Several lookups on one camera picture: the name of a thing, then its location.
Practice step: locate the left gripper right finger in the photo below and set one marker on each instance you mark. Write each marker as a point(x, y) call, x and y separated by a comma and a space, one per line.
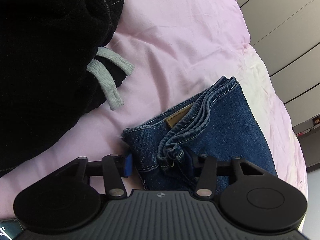
point(248, 196)

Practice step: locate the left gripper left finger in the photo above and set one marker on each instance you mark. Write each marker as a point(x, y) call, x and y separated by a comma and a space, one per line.
point(72, 196)

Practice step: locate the blue denim jeans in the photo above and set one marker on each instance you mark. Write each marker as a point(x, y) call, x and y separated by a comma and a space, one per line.
point(217, 122)

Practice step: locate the pink floral quilt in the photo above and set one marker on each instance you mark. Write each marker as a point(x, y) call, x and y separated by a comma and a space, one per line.
point(179, 48)

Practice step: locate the beige wardrobe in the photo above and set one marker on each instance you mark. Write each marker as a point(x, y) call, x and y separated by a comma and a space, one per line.
point(285, 33)

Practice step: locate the black garment with drawstring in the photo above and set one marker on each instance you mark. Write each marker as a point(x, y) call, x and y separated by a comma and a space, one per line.
point(55, 67)

